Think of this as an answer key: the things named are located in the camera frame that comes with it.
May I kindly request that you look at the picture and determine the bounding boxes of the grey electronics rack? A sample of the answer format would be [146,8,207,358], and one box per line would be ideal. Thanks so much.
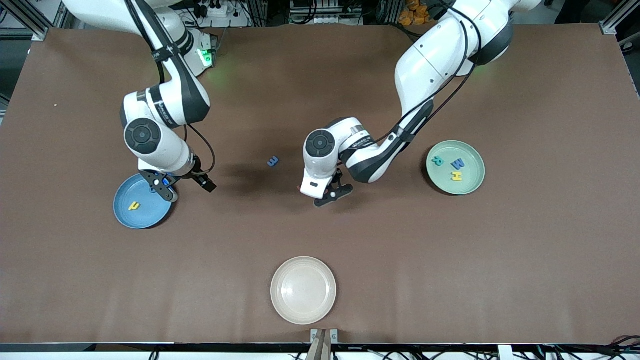
[289,0,364,26]

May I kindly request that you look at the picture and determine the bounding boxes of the metal mounting bracket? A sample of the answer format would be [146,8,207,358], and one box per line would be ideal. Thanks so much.
[310,328,339,345]

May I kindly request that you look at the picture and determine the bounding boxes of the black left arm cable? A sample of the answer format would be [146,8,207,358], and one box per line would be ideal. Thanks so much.
[372,2,483,148]

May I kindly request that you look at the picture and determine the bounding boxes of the beige plate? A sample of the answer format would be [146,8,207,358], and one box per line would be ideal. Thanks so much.
[270,256,337,325]

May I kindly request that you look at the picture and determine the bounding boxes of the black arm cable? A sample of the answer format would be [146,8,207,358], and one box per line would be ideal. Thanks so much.
[125,0,216,174]
[372,2,483,148]

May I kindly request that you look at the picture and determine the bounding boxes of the blue plate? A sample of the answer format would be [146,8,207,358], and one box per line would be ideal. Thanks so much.
[113,172,175,230]

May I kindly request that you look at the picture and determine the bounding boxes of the orange snack packets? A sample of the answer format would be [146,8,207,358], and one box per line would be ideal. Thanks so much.
[398,0,432,26]

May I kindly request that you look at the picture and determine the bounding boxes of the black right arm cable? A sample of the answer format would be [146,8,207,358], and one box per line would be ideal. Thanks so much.
[125,0,216,174]

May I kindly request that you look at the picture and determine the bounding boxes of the beige camera post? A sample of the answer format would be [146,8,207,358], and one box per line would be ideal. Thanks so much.
[306,330,332,360]

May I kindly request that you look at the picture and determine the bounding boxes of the pale green plate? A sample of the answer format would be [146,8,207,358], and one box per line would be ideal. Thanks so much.
[426,140,486,196]

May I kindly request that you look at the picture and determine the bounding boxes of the aluminium frame profile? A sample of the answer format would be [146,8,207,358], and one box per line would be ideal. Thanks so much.
[0,0,76,41]
[599,0,640,37]

